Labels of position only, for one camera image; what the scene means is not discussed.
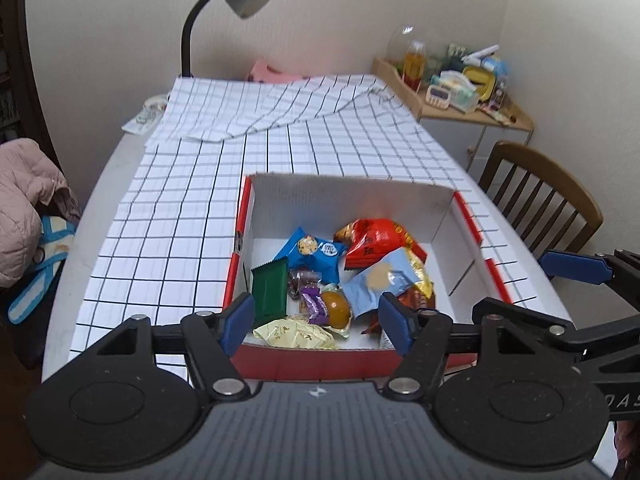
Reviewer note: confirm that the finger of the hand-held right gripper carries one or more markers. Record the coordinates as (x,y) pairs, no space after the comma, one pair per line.
(600,345)
(575,266)

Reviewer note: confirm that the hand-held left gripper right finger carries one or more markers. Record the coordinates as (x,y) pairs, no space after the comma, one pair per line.
(396,322)

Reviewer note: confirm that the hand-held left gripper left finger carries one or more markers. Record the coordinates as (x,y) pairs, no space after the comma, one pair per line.
(239,320)

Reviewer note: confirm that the orange foil snack packet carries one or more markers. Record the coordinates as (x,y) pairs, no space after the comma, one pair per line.
(422,302)

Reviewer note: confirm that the green snack packet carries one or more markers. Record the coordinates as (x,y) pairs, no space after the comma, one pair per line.
(270,295)

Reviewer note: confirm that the light blue cookie packet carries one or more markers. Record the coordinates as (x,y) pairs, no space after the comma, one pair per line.
(380,280)

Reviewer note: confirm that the pale yellow snack packet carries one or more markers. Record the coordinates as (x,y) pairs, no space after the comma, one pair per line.
(295,335)

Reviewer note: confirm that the orange jelly cup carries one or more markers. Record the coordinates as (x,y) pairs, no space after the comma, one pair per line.
(336,307)

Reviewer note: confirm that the brown candy clear wrapper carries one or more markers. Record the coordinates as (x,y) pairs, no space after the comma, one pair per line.
(304,282)

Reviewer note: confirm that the purple candy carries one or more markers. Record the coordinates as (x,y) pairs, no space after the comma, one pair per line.
(315,307)

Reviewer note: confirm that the red snack bag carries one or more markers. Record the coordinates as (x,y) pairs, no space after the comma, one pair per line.
(372,242)

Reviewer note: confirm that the red cardboard box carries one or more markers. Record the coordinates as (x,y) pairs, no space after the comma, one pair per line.
(320,362)

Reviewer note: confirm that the wooden chair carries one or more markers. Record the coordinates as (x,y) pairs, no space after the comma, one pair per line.
(545,195)

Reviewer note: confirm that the white checked tablecloth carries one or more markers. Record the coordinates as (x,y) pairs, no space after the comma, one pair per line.
(170,220)

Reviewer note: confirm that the white cabinet wooden top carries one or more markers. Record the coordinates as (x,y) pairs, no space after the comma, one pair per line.
(450,135)

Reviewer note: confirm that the blue striped bag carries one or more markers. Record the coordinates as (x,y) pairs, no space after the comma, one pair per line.
(47,255)

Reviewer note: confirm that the yellow box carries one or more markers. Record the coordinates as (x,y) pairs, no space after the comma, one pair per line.
(480,82)

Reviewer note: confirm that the tissue box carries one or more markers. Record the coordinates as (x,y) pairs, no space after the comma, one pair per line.
(457,92)

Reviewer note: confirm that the blue container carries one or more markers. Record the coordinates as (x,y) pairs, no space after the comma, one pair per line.
(497,67)

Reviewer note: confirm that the white kitchen timer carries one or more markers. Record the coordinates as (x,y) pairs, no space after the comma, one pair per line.
(437,96)

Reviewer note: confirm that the white tube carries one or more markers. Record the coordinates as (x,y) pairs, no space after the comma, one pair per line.
(482,53)

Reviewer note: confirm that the pink padded jacket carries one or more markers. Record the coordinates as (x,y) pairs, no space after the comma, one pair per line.
(25,200)

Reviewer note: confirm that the pink box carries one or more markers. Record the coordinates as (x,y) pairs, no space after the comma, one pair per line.
(265,71)

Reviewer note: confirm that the bottle with orange contents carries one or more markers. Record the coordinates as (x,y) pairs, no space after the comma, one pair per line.
(415,65)

